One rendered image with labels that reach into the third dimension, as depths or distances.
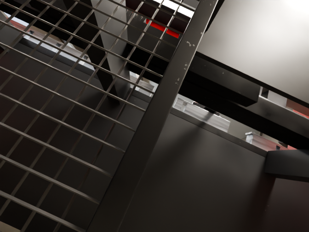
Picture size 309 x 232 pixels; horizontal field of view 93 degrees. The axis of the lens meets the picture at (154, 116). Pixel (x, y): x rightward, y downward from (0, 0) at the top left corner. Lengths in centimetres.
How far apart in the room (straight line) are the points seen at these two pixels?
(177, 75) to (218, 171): 85
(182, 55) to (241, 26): 55
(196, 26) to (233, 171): 91
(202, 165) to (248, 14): 75
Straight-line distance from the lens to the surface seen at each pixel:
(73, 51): 120
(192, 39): 22
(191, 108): 101
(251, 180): 111
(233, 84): 67
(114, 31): 53
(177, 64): 19
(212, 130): 100
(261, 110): 81
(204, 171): 95
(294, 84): 73
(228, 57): 61
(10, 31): 129
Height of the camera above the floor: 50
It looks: 17 degrees up
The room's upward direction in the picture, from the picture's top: 25 degrees clockwise
